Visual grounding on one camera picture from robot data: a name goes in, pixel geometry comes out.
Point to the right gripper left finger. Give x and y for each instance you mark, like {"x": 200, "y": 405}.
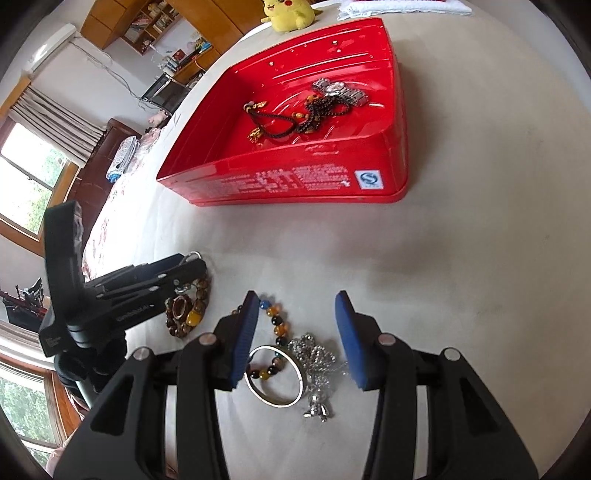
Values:
{"x": 122, "y": 437}

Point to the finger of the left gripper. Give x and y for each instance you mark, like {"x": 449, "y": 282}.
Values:
{"x": 190, "y": 268}
{"x": 130, "y": 275}

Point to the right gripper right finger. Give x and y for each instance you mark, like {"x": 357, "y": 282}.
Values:
{"x": 470, "y": 436}

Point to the black braided cord keychain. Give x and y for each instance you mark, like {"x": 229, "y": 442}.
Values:
{"x": 263, "y": 119}

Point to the small gold charm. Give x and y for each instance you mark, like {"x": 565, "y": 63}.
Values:
{"x": 256, "y": 135}

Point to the silver bangle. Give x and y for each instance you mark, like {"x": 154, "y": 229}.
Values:
{"x": 275, "y": 377}

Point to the dark wooden headboard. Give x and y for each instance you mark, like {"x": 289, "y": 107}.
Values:
{"x": 90, "y": 188}

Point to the folded patterned cloth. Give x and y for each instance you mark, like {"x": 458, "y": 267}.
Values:
{"x": 122, "y": 159}

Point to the wooden framed window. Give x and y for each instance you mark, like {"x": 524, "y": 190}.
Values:
{"x": 34, "y": 177}

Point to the striped curtain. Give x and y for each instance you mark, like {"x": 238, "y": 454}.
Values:
{"x": 63, "y": 128}

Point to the black office chair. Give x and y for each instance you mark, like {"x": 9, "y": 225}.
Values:
{"x": 165, "y": 93}

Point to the wooden desk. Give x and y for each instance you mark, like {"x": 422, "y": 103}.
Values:
{"x": 200, "y": 62}

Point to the red tin box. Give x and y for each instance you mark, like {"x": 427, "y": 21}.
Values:
{"x": 340, "y": 153}

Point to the white air conditioner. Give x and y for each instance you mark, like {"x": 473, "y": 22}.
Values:
{"x": 51, "y": 45}

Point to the yellow Pikachu plush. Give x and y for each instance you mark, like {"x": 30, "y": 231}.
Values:
{"x": 289, "y": 15}

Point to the wall bookshelf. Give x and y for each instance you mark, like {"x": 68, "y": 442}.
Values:
{"x": 149, "y": 24}

